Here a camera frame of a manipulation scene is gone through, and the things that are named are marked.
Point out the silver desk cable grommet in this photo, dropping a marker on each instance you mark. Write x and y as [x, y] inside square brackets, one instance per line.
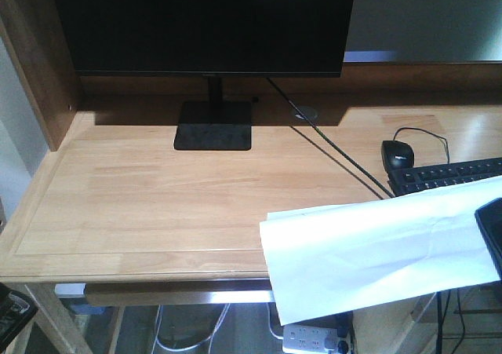
[305, 112]

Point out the black computer monitor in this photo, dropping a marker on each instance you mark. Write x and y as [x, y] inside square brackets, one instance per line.
[210, 38]

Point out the black keyboard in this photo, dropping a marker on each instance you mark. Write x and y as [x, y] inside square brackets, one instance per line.
[422, 178]

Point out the black device bottom left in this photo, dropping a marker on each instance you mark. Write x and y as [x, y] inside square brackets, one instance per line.
[17, 310]

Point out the black computer mouse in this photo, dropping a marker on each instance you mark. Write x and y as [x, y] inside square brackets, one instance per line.
[396, 155]

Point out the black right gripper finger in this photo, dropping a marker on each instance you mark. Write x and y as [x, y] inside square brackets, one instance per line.
[488, 218]

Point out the wooden desk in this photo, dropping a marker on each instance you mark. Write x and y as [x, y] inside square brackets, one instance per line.
[114, 204]

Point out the white paper sheet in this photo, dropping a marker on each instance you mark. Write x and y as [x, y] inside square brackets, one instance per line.
[342, 258]

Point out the white power strip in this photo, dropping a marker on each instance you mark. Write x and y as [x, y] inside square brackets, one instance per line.
[300, 339]

